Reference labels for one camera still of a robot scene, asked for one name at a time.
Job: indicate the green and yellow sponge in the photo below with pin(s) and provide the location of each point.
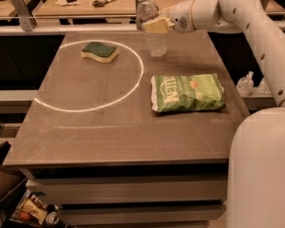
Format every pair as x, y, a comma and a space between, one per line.
100, 52

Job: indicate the snack box on floor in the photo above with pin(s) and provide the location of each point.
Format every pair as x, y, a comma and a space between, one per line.
36, 208

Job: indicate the clear plastic water bottle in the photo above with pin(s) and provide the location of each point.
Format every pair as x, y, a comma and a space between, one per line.
146, 11

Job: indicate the clear sanitizer bottle right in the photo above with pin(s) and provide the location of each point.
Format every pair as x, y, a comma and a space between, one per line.
263, 87

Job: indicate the brown bin at left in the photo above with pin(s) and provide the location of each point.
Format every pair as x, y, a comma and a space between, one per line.
9, 178

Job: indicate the upper metal drawer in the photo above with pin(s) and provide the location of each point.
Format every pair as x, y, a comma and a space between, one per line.
130, 189

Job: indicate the scissors on back desk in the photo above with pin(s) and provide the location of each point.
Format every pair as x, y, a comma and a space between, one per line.
100, 4

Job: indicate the left metal bracket post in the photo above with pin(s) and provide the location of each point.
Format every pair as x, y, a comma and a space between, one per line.
26, 19

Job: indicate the metal drawer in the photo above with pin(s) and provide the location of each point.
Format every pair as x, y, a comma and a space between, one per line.
137, 215
130, 189

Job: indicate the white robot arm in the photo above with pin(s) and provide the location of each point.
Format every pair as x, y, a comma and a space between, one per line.
256, 175

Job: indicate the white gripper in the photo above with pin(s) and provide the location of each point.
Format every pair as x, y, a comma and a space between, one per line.
180, 17

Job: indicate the green chip bag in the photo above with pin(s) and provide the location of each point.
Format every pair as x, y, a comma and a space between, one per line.
202, 92

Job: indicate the lower metal drawer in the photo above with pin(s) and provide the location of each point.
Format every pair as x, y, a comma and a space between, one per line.
137, 215

